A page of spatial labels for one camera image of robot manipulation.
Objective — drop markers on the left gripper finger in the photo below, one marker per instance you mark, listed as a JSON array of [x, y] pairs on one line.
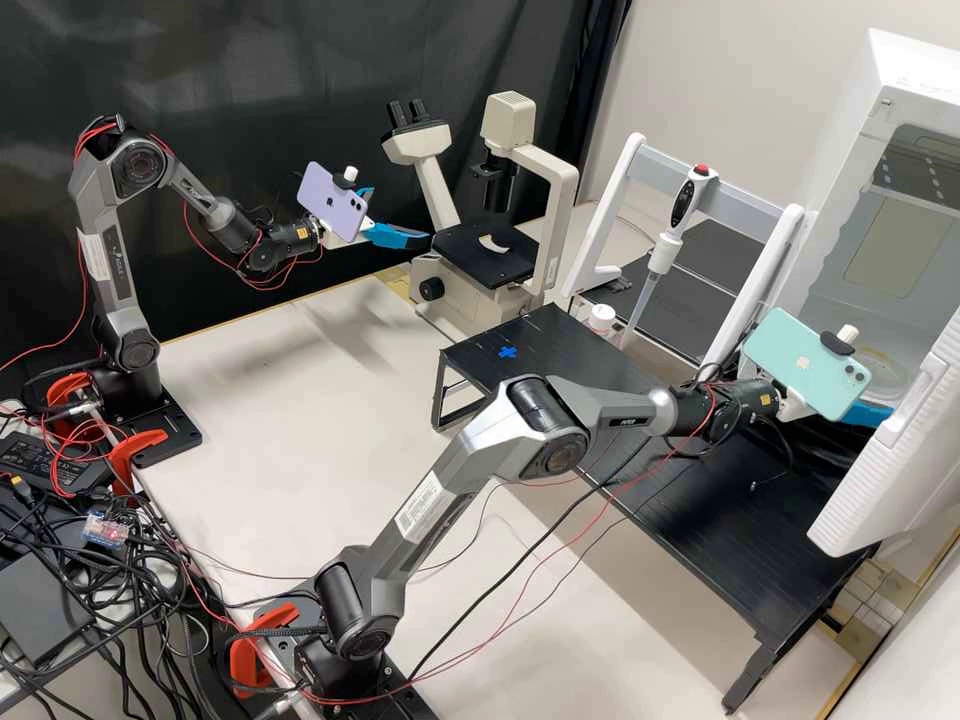
[[386, 235], [364, 199]]

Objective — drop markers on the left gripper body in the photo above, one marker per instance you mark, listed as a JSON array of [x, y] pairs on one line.
[[333, 236]]

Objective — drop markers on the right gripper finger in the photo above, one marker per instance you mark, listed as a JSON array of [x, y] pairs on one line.
[[874, 416]]

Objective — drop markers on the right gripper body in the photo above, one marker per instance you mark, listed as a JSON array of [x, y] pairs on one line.
[[793, 405]]

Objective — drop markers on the petri dish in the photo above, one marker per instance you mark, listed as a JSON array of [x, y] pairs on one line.
[[889, 379]]

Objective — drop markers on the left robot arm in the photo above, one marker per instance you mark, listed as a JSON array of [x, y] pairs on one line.
[[112, 285]]

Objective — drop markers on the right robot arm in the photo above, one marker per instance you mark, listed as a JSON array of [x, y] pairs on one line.
[[547, 427]]

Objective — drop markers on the incubator door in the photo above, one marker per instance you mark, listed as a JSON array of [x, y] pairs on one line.
[[892, 465]]

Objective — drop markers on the white incubator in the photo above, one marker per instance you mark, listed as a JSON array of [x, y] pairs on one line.
[[892, 225]]

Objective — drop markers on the cream microscope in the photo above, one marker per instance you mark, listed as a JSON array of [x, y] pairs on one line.
[[465, 289]]

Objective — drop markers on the black platform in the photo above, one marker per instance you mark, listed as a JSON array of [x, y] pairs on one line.
[[697, 322], [731, 236], [735, 540], [547, 341]]

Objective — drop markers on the white pipette stand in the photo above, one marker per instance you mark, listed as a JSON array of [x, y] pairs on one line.
[[750, 206]]

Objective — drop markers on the white-capped bottle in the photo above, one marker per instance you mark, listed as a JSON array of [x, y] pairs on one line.
[[602, 319]]

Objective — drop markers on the pipette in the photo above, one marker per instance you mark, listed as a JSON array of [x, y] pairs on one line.
[[684, 202]]

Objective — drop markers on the orange clamp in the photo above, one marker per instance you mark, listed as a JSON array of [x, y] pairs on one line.
[[64, 394], [135, 450], [247, 660]]

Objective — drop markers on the black power adapter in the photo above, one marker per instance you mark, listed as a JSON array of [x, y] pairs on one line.
[[45, 461]]

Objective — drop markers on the small circuit board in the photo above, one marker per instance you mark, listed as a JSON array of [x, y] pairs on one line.
[[105, 529]]

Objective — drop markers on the flat black box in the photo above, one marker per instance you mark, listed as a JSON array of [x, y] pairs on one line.
[[34, 607]]

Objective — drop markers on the left wrist camera phone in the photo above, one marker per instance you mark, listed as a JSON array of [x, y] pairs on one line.
[[330, 199]]

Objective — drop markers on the wrist camera phone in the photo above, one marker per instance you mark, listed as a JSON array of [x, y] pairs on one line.
[[330, 199], [802, 360]]

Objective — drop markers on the right wrist camera phone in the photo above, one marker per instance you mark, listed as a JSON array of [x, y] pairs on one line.
[[802, 360]]

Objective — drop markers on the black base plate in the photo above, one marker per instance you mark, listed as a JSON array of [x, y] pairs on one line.
[[176, 435], [397, 701]]

